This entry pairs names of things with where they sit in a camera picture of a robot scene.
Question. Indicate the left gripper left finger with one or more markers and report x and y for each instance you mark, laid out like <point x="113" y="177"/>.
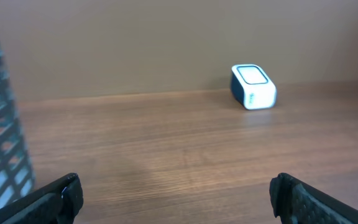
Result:
<point x="58" y="202"/>

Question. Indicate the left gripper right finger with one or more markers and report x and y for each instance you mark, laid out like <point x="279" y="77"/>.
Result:
<point x="295" y="202"/>

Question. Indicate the white barcode scanner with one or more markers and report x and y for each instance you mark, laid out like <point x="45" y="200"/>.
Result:
<point x="252" y="88"/>

